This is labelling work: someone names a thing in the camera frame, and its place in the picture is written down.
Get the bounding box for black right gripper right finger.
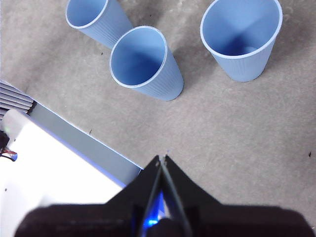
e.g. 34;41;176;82
162;154;310;237

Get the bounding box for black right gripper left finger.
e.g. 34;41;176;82
14;155;163;237

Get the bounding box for blue ribbed plastic cup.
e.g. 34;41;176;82
65;0;134;50
199;0;283;83
109;25;185;102

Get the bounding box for white cylinder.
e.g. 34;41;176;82
1;109;27;145

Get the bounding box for grey ribbed metal block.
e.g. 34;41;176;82
0;79;36;117

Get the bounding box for red and black cables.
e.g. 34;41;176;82
0;130;18;162

